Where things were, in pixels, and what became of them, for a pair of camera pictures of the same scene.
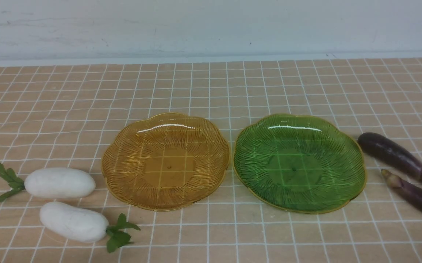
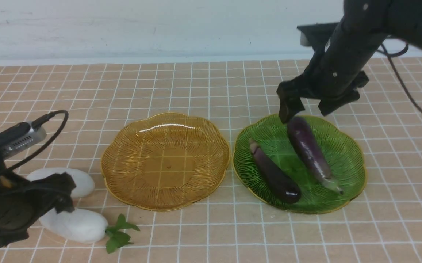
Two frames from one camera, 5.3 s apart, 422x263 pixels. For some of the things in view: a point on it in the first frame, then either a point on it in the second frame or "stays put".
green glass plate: (303, 163) stays put
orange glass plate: (165, 161) stays put
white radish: (77, 224) stays put
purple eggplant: (397, 156) to (310, 152)
